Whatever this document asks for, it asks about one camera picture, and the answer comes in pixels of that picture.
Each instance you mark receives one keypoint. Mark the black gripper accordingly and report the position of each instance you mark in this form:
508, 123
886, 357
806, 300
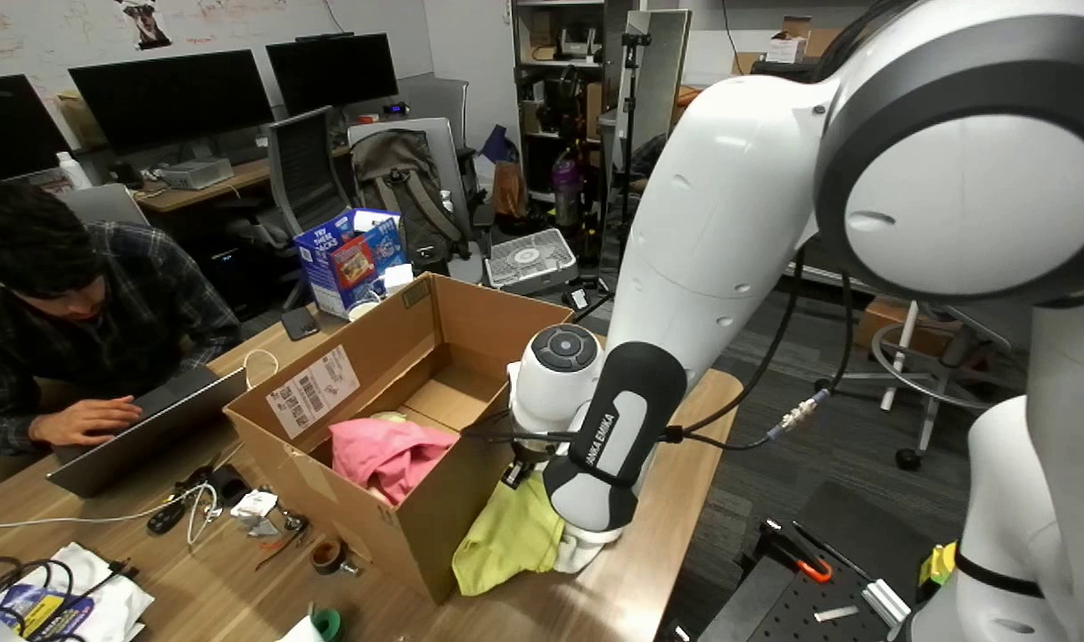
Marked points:
528, 465

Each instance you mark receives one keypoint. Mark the yellow cloth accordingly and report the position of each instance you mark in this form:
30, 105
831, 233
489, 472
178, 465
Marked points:
508, 541

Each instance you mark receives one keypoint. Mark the pink shirt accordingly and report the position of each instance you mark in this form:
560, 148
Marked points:
386, 450

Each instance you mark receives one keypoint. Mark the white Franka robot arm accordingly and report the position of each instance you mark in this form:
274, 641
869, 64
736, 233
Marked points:
731, 215

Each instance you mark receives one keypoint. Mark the brown cardboard box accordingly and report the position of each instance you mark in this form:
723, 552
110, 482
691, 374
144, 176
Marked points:
364, 523

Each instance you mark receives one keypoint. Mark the white plastic floor box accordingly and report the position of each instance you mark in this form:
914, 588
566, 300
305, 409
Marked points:
528, 257

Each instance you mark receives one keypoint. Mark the blue product box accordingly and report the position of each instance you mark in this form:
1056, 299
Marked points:
350, 262

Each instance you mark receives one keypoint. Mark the small brown floor box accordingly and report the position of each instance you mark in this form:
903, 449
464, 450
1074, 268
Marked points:
886, 321

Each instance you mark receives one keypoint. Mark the brown tape roll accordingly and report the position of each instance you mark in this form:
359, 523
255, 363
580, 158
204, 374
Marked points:
331, 553

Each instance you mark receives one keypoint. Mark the green tape roll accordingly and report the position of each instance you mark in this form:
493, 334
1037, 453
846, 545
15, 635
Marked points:
331, 627

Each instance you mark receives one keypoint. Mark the small black flat device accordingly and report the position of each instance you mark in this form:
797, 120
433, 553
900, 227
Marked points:
296, 321

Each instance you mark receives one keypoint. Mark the white power adapter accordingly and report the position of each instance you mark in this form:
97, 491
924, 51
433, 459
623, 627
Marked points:
255, 506

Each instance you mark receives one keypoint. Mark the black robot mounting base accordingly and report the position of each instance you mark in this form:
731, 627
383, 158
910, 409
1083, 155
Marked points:
780, 594

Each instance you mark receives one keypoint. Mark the orange brown floor bag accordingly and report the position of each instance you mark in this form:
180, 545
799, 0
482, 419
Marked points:
508, 181

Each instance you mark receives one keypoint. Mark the gray green backpack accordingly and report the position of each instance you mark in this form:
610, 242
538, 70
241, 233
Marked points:
405, 191

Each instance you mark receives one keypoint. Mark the black mesh office chair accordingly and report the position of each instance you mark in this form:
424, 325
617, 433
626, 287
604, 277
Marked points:
305, 167

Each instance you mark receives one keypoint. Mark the gray laptop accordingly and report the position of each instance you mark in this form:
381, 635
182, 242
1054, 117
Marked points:
150, 428

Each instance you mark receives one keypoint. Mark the silver metal bar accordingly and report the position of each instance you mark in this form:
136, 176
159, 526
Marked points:
886, 602

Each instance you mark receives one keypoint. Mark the metal shelf rack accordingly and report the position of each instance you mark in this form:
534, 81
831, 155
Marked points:
560, 74

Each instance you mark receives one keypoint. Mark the black rolling stool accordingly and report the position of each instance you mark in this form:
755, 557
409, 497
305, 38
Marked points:
920, 357

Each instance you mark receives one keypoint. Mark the yellow green base knob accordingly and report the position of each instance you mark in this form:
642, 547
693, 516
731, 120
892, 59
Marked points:
941, 560

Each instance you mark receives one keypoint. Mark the wooden monitor desk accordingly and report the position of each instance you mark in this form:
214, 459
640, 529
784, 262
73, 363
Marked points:
197, 182

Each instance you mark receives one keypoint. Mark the black computer monitor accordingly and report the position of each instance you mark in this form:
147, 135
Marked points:
173, 101
332, 74
9, 126

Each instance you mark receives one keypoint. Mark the seated person in plaid shirt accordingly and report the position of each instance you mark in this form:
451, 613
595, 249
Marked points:
79, 307

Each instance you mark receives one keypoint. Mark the background cardboard boxes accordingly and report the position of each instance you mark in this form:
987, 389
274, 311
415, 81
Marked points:
793, 42

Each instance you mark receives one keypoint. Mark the small wall figurine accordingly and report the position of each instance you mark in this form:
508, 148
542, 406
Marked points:
147, 24

